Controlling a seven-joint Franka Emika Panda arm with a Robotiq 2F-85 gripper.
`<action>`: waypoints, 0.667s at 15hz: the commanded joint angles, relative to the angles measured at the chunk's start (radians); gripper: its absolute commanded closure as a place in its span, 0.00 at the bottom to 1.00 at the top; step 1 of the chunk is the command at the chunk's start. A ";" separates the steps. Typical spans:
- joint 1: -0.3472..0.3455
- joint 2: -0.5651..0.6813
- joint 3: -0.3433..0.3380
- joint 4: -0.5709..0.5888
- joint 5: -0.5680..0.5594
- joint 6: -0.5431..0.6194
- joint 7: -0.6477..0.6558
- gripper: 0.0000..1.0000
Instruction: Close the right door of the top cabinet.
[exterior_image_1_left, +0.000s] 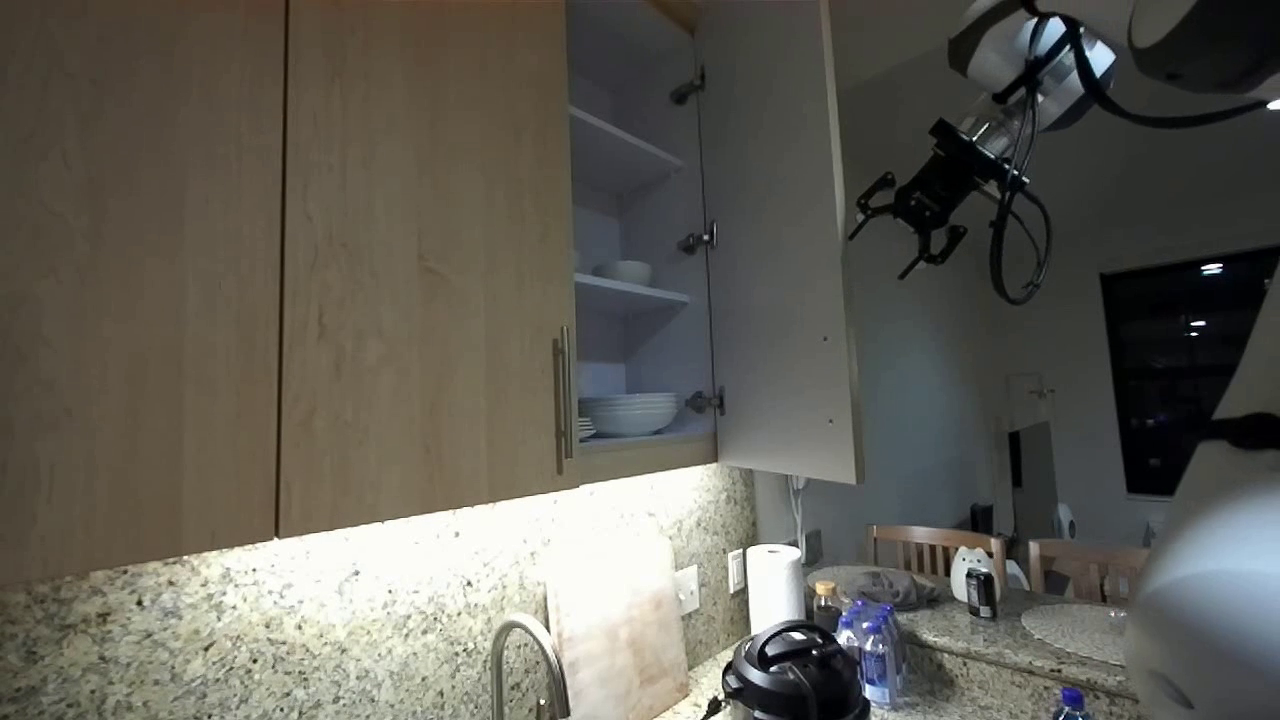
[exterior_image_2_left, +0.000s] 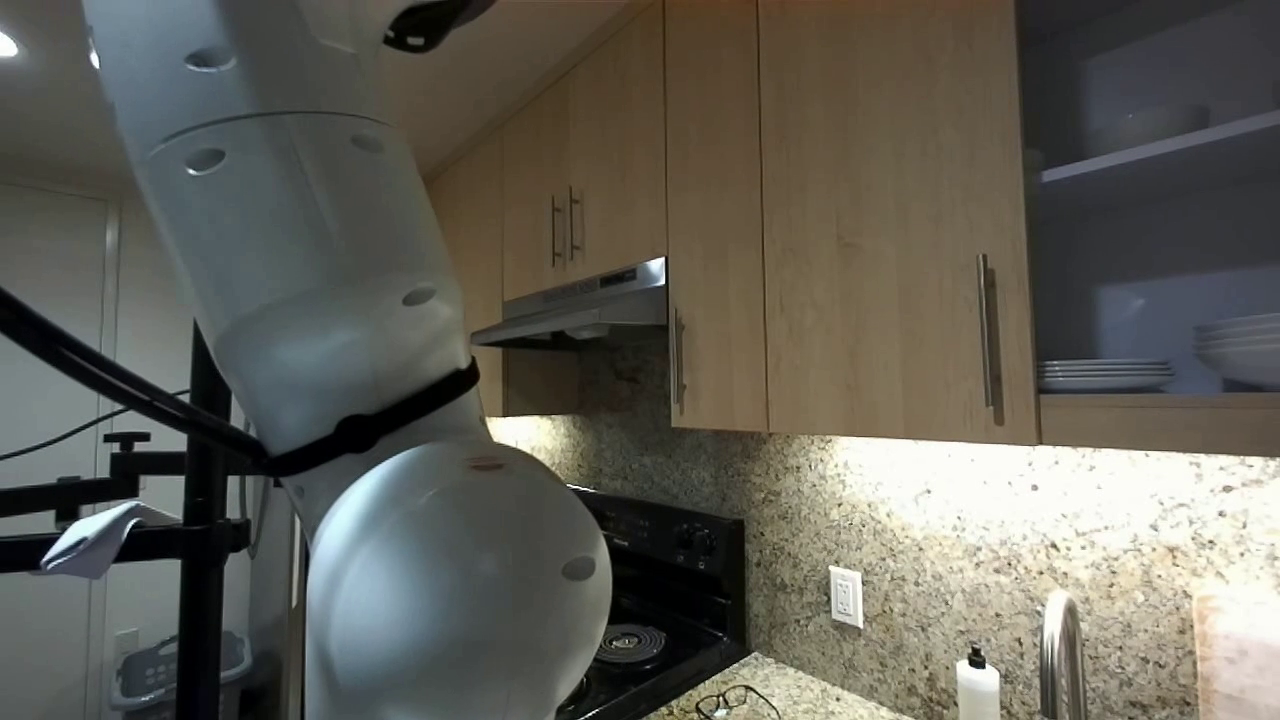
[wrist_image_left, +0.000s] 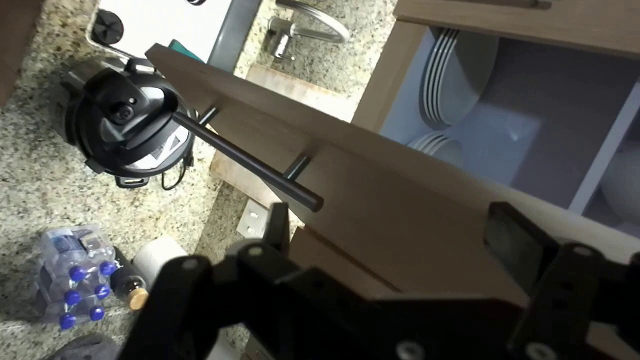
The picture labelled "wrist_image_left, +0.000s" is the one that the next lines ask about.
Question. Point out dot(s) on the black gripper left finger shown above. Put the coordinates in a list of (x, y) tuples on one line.
[(181, 301)]

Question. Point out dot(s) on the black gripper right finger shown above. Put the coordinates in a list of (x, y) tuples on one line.
[(561, 301)]

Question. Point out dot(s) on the wooden cabinet door white inside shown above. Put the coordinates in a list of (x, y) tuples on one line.
[(401, 192)]

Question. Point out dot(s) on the light wooden cabinet panel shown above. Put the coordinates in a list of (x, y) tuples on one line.
[(346, 261)]

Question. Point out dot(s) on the brown wooden base cabinet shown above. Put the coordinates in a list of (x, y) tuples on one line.
[(17, 40)]

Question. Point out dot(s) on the white paper towel roll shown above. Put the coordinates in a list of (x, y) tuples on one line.
[(161, 256)]

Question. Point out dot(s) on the dark bottle with cork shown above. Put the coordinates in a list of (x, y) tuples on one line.
[(131, 291)]

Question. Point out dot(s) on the water bottle pack blue caps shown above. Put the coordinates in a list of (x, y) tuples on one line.
[(73, 280)]

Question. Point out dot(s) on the black pressure cooker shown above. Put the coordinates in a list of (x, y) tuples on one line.
[(120, 121)]

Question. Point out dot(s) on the stack of white bowls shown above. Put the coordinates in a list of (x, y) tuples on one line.
[(441, 148)]

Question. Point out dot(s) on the stack of white plates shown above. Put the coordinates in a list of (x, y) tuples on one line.
[(467, 72)]

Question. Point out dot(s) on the green sponge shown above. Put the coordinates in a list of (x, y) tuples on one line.
[(181, 48)]

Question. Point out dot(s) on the black round sink stopper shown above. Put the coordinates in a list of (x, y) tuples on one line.
[(107, 27)]

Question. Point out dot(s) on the steel kitchen faucet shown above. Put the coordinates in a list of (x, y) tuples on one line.
[(313, 22)]

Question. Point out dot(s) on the white wall outlet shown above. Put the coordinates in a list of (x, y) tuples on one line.
[(252, 220)]

